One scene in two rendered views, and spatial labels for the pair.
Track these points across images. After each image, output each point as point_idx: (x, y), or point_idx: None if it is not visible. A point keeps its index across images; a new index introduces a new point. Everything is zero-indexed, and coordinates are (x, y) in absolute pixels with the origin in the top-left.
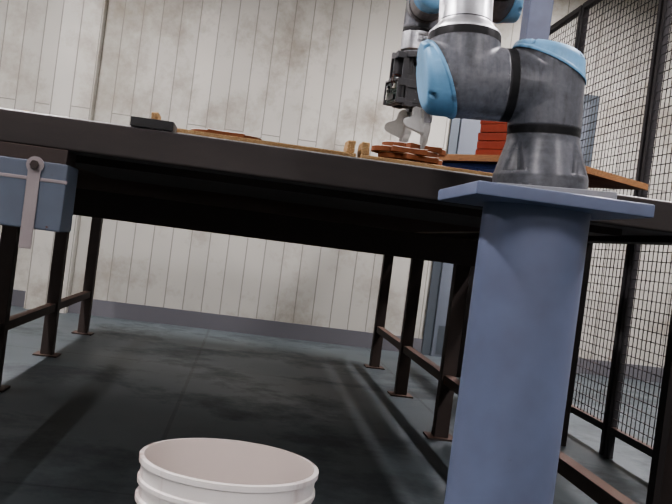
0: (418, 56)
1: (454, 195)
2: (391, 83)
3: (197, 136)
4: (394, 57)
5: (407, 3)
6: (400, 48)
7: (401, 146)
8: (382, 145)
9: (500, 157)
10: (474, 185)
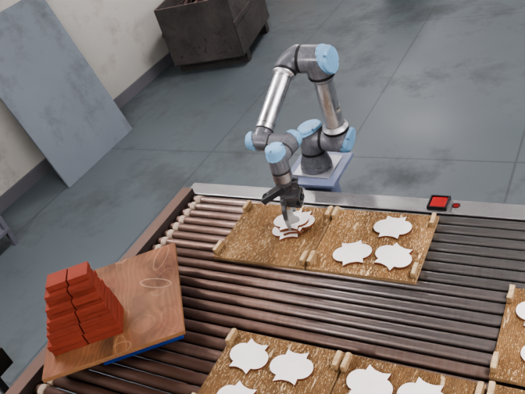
0: (350, 135)
1: (344, 171)
2: (300, 194)
3: (420, 198)
4: (297, 182)
5: (288, 155)
6: (291, 178)
7: (306, 212)
8: (312, 216)
9: (327, 159)
10: (352, 155)
